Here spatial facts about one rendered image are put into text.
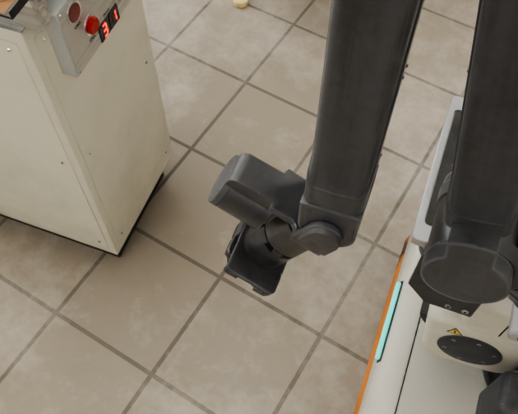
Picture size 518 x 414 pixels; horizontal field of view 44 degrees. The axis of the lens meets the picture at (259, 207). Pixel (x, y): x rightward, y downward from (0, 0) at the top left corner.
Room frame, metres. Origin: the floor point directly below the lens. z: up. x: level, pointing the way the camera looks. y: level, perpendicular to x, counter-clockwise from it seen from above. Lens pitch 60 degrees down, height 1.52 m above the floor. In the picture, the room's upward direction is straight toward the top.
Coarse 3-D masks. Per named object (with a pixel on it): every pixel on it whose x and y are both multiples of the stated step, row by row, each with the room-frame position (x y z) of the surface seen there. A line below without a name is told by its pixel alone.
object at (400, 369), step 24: (408, 240) 0.73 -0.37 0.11; (408, 264) 0.60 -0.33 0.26; (408, 288) 0.53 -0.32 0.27; (384, 312) 0.55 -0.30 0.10; (408, 312) 0.48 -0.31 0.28; (384, 336) 0.43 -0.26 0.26; (408, 336) 0.43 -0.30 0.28; (384, 360) 0.38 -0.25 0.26; (408, 360) 0.38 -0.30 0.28; (432, 360) 0.38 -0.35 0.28; (384, 384) 0.33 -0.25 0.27; (408, 384) 0.33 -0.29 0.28; (432, 384) 0.33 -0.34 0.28; (456, 384) 0.33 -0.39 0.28; (480, 384) 0.33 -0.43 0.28; (360, 408) 0.31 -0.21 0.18; (384, 408) 0.28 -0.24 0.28; (408, 408) 0.28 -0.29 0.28; (432, 408) 0.28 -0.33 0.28; (456, 408) 0.28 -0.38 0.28
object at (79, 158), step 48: (0, 48) 0.72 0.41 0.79; (48, 48) 0.74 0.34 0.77; (144, 48) 0.99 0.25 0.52; (0, 96) 0.74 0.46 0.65; (48, 96) 0.70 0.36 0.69; (96, 96) 0.81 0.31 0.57; (144, 96) 0.95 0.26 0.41; (0, 144) 0.76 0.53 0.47; (48, 144) 0.72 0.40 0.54; (96, 144) 0.76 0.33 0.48; (144, 144) 0.91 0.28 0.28; (0, 192) 0.80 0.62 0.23; (48, 192) 0.74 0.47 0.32; (96, 192) 0.72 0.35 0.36; (144, 192) 0.86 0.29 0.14; (96, 240) 0.72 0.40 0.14
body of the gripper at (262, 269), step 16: (240, 240) 0.34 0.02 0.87; (256, 240) 0.33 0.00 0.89; (240, 256) 0.32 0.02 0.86; (256, 256) 0.32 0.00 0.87; (272, 256) 0.31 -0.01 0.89; (288, 256) 0.31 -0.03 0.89; (240, 272) 0.30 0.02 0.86; (256, 272) 0.31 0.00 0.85; (272, 272) 0.31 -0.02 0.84; (256, 288) 0.29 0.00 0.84; (272, 288) 0.29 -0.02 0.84
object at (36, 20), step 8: (32, 0) 0.70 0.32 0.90; (40, 0) 0.71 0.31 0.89; (24, 8) 0.71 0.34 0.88; (32, 8) 0.70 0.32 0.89; (40, 8) 0.71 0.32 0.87; (0, 16) 0.72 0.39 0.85; (16, 16) 0.71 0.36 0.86; (24, 16) 0.71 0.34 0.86; (32, 16) 0.70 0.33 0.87; (40, 16) 0.71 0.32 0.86; (48, 16) 0.72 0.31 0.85; (16, 24) 0.71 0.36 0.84; (24, 24) 0.71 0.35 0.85; (32, 24) 0.70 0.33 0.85; (40, 24) 0.70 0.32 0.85; (48, 24) 0.72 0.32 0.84
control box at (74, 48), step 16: (48, 0) 0.77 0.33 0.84; (64, 0) 0.77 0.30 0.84; (80, 0) 0.80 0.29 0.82; (96, 0) 0.83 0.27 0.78; (112, 0) 0.87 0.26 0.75; (128, 0) 0.92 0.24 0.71; (64, 16) 0.75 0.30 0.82; (80, 16) 0.79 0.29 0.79; (96, 16) 0.82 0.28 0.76; (48, 32) 0.75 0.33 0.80; (64, 32) 0.74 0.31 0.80; (80, 32) 0.77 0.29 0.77; (96, 32) 0.81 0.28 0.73; (64, 48) 0.74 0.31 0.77; (80, 48) 0.76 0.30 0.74; (96, 48) 0.80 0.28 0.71; (64, 64) 0.74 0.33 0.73; (80, 64) 0.75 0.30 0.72
